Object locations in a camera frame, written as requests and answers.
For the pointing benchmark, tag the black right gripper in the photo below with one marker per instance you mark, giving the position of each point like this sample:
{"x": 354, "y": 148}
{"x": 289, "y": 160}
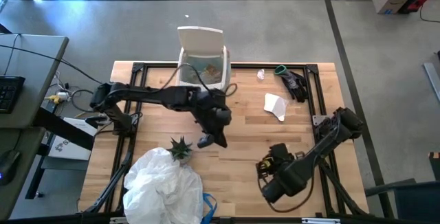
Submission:
{"x": 275, "y": 160}

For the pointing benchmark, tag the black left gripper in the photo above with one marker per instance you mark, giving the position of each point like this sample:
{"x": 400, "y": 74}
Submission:
{"x": 213, "y": 114}

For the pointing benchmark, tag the succulent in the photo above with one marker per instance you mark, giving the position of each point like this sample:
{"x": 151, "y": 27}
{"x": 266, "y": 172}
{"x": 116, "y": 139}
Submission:
{"x": 180, "y": 150}

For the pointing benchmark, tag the white paper sheet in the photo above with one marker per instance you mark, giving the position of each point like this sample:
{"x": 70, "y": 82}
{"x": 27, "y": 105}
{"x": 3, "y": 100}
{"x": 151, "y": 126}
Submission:
{"x": 275, "y": 105}

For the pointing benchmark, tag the small brown paper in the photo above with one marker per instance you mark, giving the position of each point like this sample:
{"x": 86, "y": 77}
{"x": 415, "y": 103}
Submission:
{"x": 211, "y": 69}

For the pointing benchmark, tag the large white plastic bag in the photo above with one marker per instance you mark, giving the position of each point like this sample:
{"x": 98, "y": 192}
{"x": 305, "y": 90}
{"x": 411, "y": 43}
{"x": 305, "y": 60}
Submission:
{"x": 161, "y": 189}

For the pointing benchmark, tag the clear plastic bag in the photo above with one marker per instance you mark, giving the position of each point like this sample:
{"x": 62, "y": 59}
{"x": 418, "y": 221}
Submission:
{"x": 260, "y": 74}

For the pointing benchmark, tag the white swing bin lid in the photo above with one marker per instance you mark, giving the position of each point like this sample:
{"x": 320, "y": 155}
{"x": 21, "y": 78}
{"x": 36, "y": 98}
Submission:
{"x": 201, "y": 40}

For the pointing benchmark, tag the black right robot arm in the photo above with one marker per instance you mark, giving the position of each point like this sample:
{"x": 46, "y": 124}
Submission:
{"x": 319, "y": 148}

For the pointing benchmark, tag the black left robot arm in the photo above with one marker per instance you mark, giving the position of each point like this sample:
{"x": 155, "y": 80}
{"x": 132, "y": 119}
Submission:
{"x": 144, "y": 93}

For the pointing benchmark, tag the black glove with green cuff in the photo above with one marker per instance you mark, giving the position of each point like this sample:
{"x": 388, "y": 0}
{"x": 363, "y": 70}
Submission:
{"x": 295, "y": 84}

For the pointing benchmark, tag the white printed box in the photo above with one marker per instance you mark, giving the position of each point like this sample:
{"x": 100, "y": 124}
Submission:
{"x": 68, "y": 148}

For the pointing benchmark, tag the dark office chair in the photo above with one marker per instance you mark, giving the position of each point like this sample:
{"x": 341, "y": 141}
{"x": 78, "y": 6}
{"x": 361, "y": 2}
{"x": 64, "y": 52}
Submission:
{"x": 419, "y": 200}

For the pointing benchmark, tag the yellow plug adapter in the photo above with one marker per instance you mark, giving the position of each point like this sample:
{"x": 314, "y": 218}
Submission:
{"x": 55, "y": 97}

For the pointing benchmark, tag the grey metal bar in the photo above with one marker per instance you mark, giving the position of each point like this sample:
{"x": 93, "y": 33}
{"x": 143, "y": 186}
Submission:
{"x": 434, "y": 79}

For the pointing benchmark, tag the grey desk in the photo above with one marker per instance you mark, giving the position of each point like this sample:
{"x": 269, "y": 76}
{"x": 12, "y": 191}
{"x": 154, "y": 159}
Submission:
{"x": 34, "y": 62}

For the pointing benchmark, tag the black computer mouse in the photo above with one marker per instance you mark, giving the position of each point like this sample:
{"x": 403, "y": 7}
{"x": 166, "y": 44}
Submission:
{"x": 8, "y": 167}

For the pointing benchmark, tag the black keyboard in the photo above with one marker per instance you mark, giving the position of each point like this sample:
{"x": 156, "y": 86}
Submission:
{"x": 10, "y": 95}

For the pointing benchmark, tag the black aluminium table frame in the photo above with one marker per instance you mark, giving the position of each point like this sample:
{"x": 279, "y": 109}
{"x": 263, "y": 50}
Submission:
{"x": 247, "y": 65}

